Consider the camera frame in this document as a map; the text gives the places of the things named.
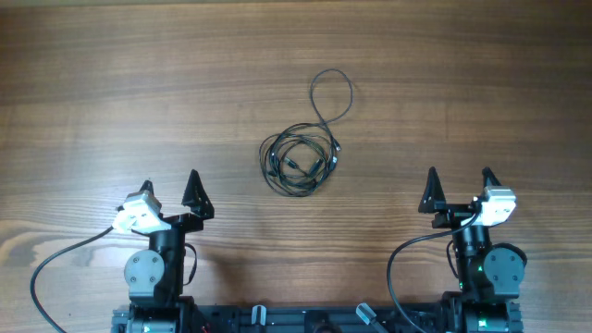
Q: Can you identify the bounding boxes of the thin black USB cable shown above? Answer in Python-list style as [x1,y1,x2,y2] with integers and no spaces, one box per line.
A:
[261,122,343,195]

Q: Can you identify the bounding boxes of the black left camera cable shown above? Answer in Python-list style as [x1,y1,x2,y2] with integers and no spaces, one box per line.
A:
[30,225,115,333]

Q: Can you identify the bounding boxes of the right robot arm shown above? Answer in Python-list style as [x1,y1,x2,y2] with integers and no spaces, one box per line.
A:
[418,167,527,333]

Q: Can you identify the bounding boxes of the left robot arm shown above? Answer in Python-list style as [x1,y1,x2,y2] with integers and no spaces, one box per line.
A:
[111,169,215,333]

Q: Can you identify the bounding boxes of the black camera cable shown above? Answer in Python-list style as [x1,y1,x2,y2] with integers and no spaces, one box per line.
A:
[30,225,115,333]
[386,210,482,333]

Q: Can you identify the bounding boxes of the black right camera cable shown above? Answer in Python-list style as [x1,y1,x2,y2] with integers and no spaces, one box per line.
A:
[386,210,482,333]

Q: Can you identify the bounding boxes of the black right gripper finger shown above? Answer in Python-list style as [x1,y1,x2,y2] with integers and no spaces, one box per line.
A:
[482,166,501,188]
[418,166,446,214]

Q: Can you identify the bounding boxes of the thick black USB cable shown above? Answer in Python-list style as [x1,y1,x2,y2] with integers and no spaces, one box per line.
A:
[258,68,354,198]

